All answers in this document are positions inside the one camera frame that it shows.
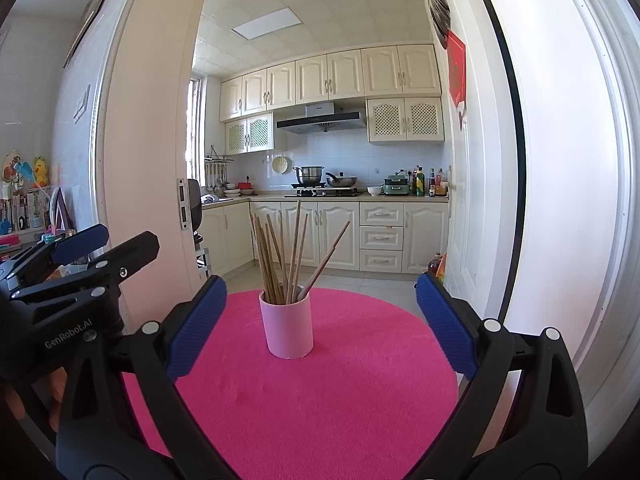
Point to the metal door lock plate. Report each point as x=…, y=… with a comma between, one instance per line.
x=183, y=205

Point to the gas stove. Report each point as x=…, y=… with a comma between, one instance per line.
x=325, y=192

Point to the red container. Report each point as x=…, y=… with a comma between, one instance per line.
x=245, y=186

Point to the row of books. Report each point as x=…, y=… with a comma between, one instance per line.
x=22, y=212

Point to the green electric cooker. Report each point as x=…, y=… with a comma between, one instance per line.
x=397, y=186

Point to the cream drawer unit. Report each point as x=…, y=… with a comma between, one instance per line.
x=381, y=240

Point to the black chair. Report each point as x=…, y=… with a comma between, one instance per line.
x=196, y=210

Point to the cream kitchen cabinets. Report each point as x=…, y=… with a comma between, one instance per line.
x=225, y=240
x=350, y=75

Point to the dark wok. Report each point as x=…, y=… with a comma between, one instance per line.
x=342, y=180

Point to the white wall plaque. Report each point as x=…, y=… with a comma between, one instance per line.
x=82, y=104

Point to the orange snack bag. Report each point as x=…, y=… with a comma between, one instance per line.
x=442, y=267

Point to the wall picture frame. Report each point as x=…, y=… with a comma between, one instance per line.
x=95, y=10

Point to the group of wooden chopsticks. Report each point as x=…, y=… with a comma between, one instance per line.
x=270, y=270

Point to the ceiling light panel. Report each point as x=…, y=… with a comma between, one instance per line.
x=267, y=24

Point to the small lattice door cabinet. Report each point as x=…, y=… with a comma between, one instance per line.
x=250, y=134

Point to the dark sauce bottle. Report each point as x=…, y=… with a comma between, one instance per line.
x=432, y=184

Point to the feather fan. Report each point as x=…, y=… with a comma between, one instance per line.
x=440, y=10

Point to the yellow duck toy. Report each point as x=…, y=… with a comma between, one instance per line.
x=41, y=172

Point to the kitchen window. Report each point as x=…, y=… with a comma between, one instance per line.
x=196, y=130

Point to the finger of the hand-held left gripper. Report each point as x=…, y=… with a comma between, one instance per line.
x=130, y=257
x=80, y=245

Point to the round wall plate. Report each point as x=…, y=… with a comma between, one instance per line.
x=279, y=165

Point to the orange sauce bottle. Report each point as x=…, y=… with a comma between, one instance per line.
x=441, y=184

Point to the steel cooking pot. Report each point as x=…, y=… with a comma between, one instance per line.
x=309, y=175

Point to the kitchen countertop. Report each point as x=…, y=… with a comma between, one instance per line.
x=270, y=198

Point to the red paper door decoration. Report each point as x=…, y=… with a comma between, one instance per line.
x=456, y=70

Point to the cream lower kitchen cabinets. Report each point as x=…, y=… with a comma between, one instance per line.
x=225, y=240

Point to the pink cup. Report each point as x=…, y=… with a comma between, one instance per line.
x=287, y=330

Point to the cream upper kitchen cabinets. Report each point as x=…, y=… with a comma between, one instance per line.
x=350, y=75

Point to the range hood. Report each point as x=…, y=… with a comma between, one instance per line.
x=320, y=120

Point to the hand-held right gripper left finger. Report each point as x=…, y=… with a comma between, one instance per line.
x=197, y=330

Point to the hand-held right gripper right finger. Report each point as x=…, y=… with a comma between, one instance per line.
x=447, y=325

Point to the pink round table mat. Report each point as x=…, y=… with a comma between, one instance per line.
x=310, y=410

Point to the wide lattice door cabinet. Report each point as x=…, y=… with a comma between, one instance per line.
x=405, y=120

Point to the hanging utensil rack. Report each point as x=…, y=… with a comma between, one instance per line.
x=219, y=167

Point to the white bowl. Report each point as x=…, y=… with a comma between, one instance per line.
x=375, y=190

